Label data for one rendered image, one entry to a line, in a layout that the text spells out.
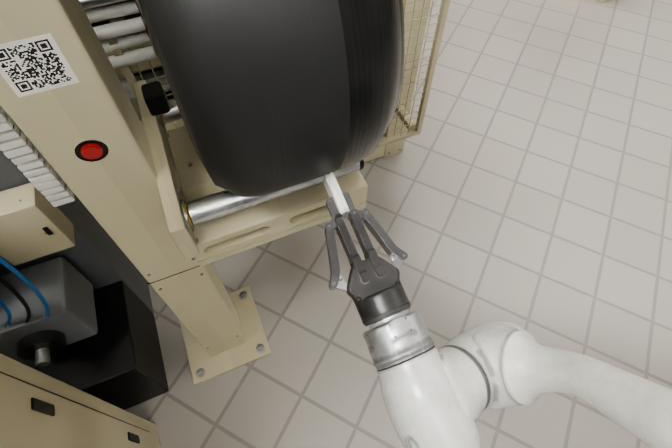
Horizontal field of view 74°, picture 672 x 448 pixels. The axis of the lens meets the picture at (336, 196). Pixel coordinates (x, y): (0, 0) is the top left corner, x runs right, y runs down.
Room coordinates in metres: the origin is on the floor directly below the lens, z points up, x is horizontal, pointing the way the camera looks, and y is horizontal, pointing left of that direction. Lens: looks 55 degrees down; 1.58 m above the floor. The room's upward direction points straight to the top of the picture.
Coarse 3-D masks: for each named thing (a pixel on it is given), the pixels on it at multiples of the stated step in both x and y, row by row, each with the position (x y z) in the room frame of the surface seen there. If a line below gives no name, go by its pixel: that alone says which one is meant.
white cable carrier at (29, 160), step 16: (0, 112) 0.43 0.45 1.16; (0, 128) 0.42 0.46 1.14; (16, 128) 0.44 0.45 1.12; (0, 144) 0.42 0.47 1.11; (16, 144) 0.42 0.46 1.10; (32, 144) 0.45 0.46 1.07; (16, 160) 0.42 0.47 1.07; (32, 160) 0.43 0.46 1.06; (32, 176) 0.42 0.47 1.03; (48, 176) 0.43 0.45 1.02; (48, 192) 0.42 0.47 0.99; (64, 192) 0.43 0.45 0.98
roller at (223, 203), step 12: (348, 168) 0.53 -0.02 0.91; (360, 168) 0.54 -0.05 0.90; (312, 180) 0.50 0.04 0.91; (228, 192) 0.47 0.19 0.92; (276, 192) 0.48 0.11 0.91; (288, 192) 0.48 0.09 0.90; (192, 204) 0.44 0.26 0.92; (204, 204) 0.44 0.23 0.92; (216, 204) 0.44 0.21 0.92; (228, 204) 0.45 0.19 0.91; (240, 204) 0.45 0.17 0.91; (252, 204) 0.46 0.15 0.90; (192, 216) 0.42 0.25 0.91; (204, 216) 0.42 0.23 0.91; (216, 216) 0.43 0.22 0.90
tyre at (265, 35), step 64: (192, 0) 0.40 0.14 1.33; (256, 0) 0.41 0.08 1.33; (320, 0) 0.43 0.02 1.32; (384, 0) 0.46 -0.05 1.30; (192, 64) 0.38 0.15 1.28; (256, 64) 0.38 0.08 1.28; (320, 64) 0.40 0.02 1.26; (384, 64) 0.43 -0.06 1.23; (192, 128) 0.37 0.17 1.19; (256, 128) 0.36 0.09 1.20; (320, 128) 0.39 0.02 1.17; (384, 128) 0.43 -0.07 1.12; (256, 192) 0.38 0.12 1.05
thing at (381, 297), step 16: (352, 272) 0.28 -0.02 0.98; (368, 272) 0.28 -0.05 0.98; (352, 288) 0.26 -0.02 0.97; (368, 288) 0.26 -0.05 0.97; (384, 288) 0.26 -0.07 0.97; (400, 288) 0.26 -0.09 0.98; (368, 304) 0.23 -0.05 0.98; (384, 304) 0.23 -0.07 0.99; (400, 304) 0.23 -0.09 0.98; (368, 320) 0.21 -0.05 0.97
